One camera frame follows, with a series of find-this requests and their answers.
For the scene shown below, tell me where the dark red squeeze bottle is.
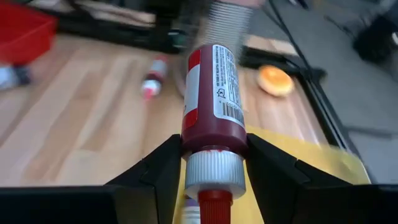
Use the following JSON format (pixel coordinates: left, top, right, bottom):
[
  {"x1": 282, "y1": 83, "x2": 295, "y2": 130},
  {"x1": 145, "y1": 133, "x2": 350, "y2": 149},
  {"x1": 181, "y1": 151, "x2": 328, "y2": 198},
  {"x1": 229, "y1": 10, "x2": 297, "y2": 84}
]
[{"x1": 181, "y1": 43, "x2": 249, "y2": 224}]

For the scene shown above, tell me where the red flat box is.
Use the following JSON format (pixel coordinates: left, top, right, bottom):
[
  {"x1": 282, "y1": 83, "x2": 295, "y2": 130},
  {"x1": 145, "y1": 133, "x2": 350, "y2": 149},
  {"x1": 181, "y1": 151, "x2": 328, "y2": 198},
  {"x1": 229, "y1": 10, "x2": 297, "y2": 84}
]
[{"x1": 0, "y1": 1, "x2": 58, "y2": 66}]

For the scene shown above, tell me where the black aluminium table frame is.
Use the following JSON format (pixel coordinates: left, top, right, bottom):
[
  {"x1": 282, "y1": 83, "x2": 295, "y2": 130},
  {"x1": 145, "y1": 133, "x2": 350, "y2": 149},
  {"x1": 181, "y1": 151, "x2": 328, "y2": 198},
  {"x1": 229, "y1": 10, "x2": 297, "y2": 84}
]
[{"x1": 55, "y1": 0, "x2": 355, "y2": 150}]

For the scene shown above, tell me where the orange toy donut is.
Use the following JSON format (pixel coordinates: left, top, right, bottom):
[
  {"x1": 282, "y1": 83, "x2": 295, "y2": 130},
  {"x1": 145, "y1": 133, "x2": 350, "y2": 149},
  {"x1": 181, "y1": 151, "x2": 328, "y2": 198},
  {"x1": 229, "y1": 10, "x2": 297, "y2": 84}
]
[{"x1": 256, "y1": 64, "x2": 295, "y2": 98}]

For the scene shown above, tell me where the purple squeeze bottle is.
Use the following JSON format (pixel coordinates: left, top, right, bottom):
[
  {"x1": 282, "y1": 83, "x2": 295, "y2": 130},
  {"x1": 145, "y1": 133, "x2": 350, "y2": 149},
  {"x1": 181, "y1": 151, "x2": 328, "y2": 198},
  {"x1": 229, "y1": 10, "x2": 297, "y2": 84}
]
[{"x1": 182, "y1": 195, "x2": 201, "y2": 224}]

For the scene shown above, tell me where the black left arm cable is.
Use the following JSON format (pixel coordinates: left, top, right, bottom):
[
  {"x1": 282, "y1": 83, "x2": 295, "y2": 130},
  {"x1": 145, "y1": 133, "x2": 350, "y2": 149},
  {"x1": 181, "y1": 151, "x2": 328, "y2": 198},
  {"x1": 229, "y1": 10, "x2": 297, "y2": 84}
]
[{"x1": 267, "y1": 0, "x2": 315, "y2": 74}]

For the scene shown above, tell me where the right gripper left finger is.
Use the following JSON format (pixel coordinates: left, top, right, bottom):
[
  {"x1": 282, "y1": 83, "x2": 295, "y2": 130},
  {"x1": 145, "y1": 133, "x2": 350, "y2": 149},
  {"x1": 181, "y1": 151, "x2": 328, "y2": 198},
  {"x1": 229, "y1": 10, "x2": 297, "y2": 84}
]
[{"x1": 0, "y1": 134, "x2": 183, "y2": 224}]

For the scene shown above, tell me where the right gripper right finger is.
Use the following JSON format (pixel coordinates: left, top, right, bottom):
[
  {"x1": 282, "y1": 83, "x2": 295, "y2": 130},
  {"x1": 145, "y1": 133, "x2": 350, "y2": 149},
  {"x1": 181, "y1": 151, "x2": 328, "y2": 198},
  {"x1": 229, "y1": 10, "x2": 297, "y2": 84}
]
[{"x1": 247, "y1": 133, "x2": 398, "y2": 224}]

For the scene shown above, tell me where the pink red squeeze bottle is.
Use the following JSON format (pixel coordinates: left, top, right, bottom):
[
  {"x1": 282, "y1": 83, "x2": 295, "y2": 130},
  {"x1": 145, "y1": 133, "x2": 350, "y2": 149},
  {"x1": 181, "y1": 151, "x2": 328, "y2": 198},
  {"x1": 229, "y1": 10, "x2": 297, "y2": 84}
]
[{"x1": 140, "y1": 55, "x2": 169, "y2": 100}]

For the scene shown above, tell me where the yellow plastic bin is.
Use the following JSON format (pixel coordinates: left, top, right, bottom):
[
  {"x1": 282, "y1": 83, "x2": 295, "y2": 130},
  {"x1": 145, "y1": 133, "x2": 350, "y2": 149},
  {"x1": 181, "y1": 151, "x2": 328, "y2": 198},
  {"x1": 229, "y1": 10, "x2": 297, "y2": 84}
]
[{"x1": 172, "y1": 124, "x2": 373, "y2": 224}]

